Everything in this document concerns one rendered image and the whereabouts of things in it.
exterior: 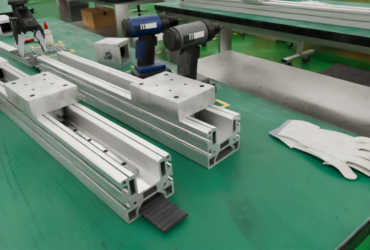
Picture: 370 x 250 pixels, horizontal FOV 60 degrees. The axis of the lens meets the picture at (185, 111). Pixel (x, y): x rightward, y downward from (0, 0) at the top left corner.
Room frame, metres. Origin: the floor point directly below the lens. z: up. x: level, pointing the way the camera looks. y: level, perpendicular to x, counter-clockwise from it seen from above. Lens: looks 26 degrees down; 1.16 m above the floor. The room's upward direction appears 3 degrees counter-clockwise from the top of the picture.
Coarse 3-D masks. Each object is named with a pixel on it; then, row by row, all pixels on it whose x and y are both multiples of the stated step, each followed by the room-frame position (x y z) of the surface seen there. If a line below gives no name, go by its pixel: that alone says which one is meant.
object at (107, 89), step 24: (72, 72) 0.90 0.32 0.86; (96, 72) 0.94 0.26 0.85; (120, 72) 0.87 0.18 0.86; (96, 96) 0.80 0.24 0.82; (120, 96) 0.71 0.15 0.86; (120, 120) 0.73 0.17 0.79; (144, 120) 0.65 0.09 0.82; (168, 120) 0.58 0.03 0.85; (192, 120) 0.55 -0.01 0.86; (216, 120) 0.58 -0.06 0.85; (168, 144) 0.59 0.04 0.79; (192, 144) 0.53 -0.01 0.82; (216, 144) 0.52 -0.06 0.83
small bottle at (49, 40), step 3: (45, 21) 1.62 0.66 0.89; (45, 24) 1.62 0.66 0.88; (45, 27) 1.62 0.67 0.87; (45, 30) 1.61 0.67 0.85; (48, 30) 1.62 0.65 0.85; (45, 33) 1.61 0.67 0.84; (48, 33) 1.61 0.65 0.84; (51, 33) 1.63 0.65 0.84; (45, 36) 1.61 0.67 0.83; (48, 36) 1.61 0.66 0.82; (51, 36) 1.62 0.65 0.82; (45, 39) 1.61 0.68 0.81; (48, 39) 1.61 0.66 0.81; (51, 39) 1.61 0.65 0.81; (48, 42) 1.61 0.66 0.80; (51, 42) 1.61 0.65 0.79; (48, 45) 1.61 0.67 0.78
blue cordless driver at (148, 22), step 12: (132, 24) 0.95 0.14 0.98; (144, 24) 0.96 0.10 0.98; (156, 24) 0.97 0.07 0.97; (168, 24) 0.99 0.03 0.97; (132, 36) 0.96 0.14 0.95; (144, 36) 0.97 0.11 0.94; (156, 36) 1.00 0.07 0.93; (144, 48) 0.97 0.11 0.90; (144, 60) 0.96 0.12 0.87; (156, 60) 1.02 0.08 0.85; (132, 72) 0.98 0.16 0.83; (144, 72) 0.95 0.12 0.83; (156, 72) 0.96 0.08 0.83
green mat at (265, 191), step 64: (128, 64) 1.21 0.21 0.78; (0, 128) 0.73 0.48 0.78; (128, 128) 0.69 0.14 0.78; (256, 128) 0.65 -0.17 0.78; (320, 128) 0.63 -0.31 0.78; (0, 192) 0.47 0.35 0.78; (64, 192) 0.46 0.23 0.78; (192, 192) 0.44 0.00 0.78; (256, 192) 0.43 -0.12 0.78; (320, 192) 0.42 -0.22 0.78
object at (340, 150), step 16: (288, 128) 0.62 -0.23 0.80; (304, 128) 0.61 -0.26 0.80; (288, 144) 0.57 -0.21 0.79; (304, 144) 0.55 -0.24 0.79; (320, 144) 0.54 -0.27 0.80; (336, 144) 0.53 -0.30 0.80; (352, 144) 0.53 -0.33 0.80; (368, 144) 0.52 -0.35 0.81; (336, 160) 0.49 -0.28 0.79; (352, 160) 0.48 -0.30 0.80; (368, 160) 0.48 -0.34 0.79; (352, 176) 0.45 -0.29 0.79
